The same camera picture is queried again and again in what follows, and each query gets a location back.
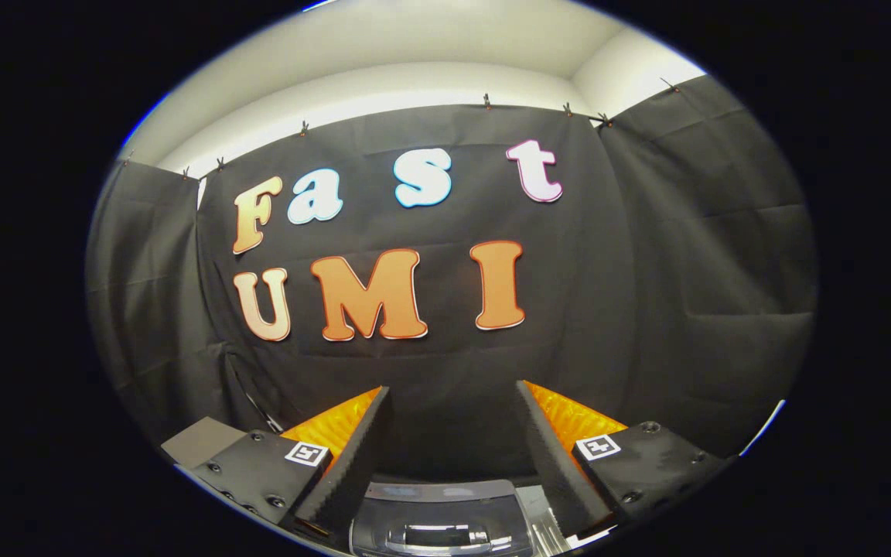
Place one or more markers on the dark washing machine lid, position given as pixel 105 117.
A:
pixel 438 518

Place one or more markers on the grey box stand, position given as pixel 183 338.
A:
pixel 202 441

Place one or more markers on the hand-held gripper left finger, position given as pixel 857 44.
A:
pixel 356 464

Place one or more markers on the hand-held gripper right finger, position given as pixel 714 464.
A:
pixel 554 464

